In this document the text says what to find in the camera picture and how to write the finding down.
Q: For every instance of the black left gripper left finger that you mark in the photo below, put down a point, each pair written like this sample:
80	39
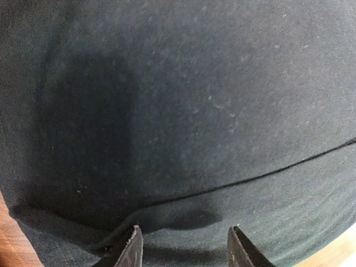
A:
127	254

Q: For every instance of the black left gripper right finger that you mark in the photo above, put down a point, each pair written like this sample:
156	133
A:
242	252

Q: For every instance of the black garment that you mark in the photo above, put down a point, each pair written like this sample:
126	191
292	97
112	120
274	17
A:
185	118

